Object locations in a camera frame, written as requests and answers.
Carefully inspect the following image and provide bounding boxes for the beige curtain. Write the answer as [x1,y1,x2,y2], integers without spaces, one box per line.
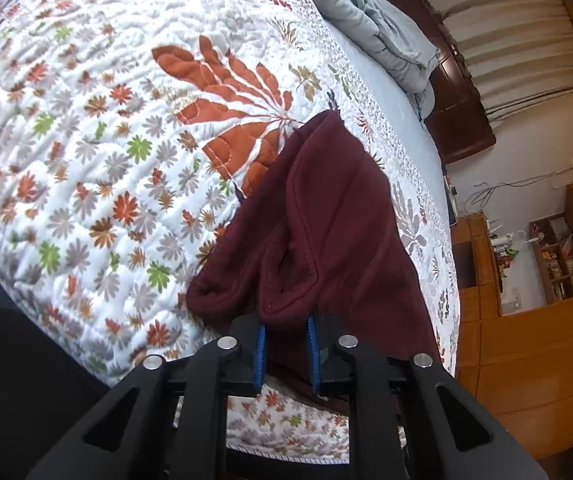
[428,0,573,125]

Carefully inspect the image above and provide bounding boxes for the maroon pants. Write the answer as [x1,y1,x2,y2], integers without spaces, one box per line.
[187,110,439,401]

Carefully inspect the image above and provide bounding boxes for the dark wooden headboard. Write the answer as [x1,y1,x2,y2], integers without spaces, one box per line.
[387,0,496,165]

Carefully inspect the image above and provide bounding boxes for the wooden dresser cabinet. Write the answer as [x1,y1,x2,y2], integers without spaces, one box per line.
[451,183,573,458]

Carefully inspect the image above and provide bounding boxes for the light blue blanket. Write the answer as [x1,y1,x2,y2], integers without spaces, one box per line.
[313,0,448,221]

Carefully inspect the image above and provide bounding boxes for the floral white quilt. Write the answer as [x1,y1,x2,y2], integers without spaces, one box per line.
[0,0,460,445]

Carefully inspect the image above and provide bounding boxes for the wooden wall shelf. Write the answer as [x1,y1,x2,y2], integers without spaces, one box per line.
[529,212,573,304]

